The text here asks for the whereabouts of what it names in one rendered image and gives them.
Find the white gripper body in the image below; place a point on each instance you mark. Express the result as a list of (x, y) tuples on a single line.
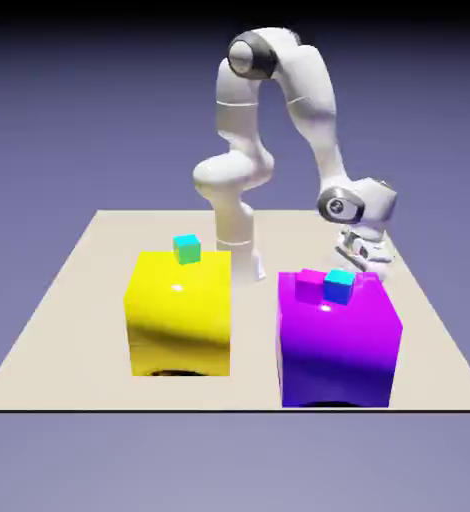
[(373, 256)]

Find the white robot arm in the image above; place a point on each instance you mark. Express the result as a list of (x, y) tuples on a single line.
[(235, 132)]

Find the small cyan blue cube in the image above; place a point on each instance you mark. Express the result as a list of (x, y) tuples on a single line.
[(338, 288)]

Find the small magenta cube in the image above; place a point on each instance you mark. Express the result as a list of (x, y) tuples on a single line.
[(309, 287)]

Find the small cyan green cube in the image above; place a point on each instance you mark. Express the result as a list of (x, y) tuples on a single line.
[(187, 248)]

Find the large purple box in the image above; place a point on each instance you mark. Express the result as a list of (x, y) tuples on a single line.
[(339, 344)]

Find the large yellow box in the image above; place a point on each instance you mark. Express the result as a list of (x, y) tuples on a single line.
[(179, 308)]

